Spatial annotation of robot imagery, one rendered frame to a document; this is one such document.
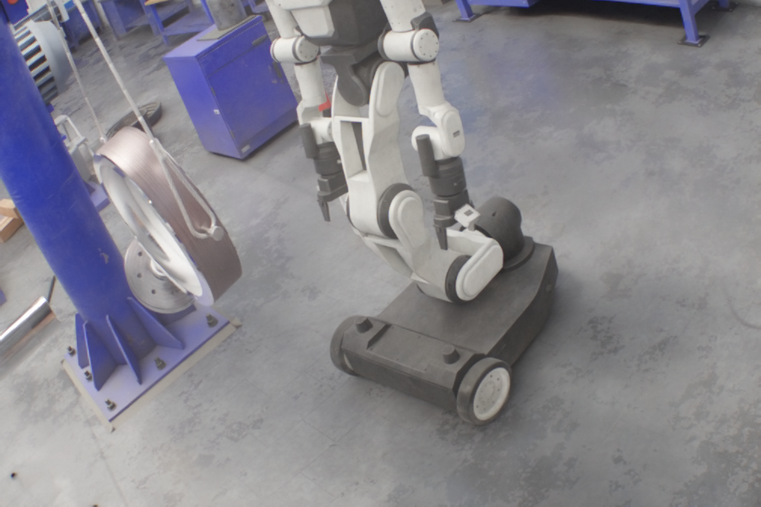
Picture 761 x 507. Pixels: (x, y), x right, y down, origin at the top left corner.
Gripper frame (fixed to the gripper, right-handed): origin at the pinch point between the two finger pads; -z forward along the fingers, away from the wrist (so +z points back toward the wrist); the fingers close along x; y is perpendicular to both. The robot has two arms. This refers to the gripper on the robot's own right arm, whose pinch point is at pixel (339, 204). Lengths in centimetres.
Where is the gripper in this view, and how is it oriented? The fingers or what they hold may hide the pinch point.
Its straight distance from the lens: 224.3
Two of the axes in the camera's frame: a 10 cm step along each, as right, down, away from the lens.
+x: -7.0, 4.2, -5.8
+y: 6.9, 1.6, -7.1
